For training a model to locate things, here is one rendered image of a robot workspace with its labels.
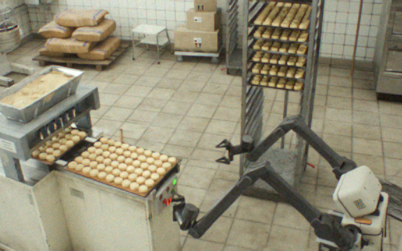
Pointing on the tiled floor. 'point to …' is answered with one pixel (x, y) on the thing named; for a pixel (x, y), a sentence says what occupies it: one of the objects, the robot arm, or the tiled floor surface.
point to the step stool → (151, 37)
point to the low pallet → (82, 59)
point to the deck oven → (400, 52)
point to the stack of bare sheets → (400, 201)
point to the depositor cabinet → (21, 204)
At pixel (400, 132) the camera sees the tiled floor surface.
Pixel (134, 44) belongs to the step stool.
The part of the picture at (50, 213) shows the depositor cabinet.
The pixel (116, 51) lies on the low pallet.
